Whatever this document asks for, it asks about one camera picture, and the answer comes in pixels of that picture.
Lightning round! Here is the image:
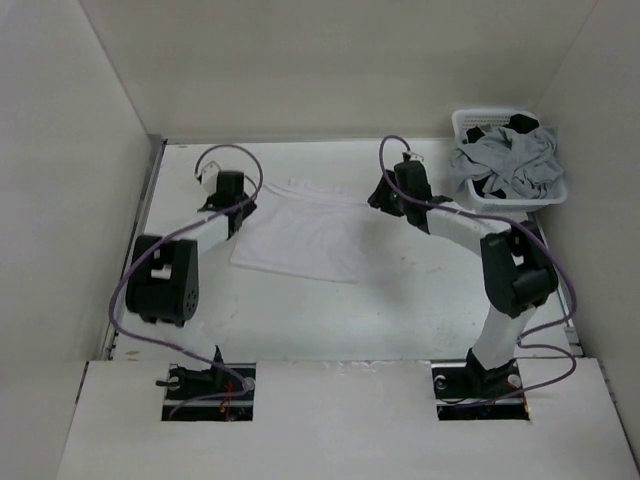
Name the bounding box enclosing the white tank top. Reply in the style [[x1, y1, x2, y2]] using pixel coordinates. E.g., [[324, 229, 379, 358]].
[[230, 179, 370, 284]]

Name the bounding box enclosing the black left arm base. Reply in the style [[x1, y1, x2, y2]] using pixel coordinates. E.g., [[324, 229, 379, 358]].
[[156, 365, 255, 423]]

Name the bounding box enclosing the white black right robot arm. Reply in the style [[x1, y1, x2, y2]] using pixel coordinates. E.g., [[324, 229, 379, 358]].
[[368, 158, 559, 401]]

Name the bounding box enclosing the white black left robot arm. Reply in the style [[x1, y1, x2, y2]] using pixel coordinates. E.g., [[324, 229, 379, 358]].
[[125, 170, 257, 328]]

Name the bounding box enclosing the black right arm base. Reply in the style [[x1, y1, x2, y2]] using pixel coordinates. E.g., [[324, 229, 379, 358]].
[[431, 351, 529, 421]]

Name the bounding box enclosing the grey tank top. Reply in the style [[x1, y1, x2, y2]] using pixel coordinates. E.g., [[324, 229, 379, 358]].
[[449, 125, 564, 200]]

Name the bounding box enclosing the white plastic laundry basket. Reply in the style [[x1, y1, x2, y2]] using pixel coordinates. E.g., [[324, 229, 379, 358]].
[[449, 107, 568, 213]]

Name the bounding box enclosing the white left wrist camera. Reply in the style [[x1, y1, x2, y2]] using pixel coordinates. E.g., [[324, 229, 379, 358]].
[[195, 160, 221, 195]]

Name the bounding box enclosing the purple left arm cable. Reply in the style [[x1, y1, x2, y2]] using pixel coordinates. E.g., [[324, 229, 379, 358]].
[[109, 144, 265, 421]]

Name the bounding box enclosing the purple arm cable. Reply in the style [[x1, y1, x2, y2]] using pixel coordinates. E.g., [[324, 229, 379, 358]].
[[378, 135, 579, 409], [109, 144, 265, 421]]

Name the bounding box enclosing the metal table edge rail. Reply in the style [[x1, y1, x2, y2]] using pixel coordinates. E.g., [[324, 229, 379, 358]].
[[97, 134, 166, 360]]

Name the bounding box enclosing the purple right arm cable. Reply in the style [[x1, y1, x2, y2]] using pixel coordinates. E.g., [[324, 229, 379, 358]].
[[378, 135, 579, 409]]

